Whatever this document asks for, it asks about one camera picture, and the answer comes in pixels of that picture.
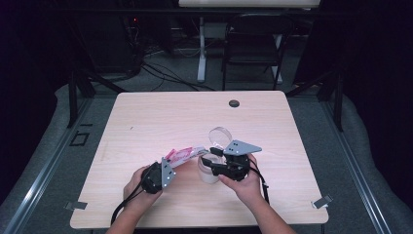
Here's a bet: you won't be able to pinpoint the metal floor rail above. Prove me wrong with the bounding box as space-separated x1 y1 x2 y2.
2 97 94 234
319 97 393 234

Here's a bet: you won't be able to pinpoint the grey tape strip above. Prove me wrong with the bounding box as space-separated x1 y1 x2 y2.
311 194 334 210
64 201 89 211

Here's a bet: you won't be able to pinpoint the pink and white snack packet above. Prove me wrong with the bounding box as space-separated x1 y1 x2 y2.
165 145 209 169

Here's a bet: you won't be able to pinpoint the white desk leg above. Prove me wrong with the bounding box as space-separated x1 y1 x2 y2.
272 33 283 85
197 17 207 83

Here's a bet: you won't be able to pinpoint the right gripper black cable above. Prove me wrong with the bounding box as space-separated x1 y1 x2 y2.
247 158 271 205

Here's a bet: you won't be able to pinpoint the black metal stand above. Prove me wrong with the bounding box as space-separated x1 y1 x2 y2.
285 69 345 133
66 64 128 129

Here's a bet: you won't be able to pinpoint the black folding chair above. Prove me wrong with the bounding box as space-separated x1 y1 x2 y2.
221 13 295 92

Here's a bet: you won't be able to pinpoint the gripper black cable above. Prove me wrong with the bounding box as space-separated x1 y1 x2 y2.
110 165 154 226
247 158 271 205

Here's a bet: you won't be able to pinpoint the person's left hand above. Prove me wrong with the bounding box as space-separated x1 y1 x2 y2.
123 165 163 209

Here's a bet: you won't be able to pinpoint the black floor cables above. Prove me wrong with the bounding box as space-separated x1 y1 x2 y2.
140 61 216 93

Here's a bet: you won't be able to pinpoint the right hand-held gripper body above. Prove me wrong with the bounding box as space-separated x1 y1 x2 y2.
223 139 263 182

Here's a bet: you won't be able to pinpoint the dark computer tower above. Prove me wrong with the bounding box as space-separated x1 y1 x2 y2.
81 13 141 73

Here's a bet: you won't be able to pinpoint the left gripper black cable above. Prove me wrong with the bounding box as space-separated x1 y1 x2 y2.
110 165 154 226

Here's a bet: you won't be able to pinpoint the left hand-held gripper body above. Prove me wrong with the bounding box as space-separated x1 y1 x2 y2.
140 157 177 195

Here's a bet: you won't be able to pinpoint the clear plastic measuring cup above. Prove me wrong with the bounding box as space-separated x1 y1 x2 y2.
197 126 234 185

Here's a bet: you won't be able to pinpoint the person's right hand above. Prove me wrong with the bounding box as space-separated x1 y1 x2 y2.
217 154 267 209

